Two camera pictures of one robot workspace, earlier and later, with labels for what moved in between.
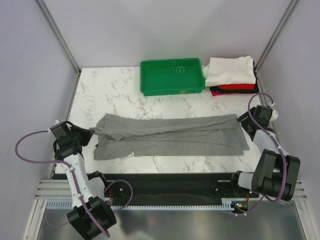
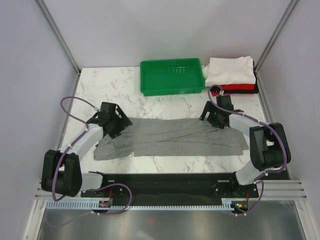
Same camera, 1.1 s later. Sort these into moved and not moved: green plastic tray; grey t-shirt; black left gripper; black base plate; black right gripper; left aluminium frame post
Moved: black left gripper; black right gripper
Not moved: left aluminium frame post; grey t-shirt; black base plate; green plastic tray
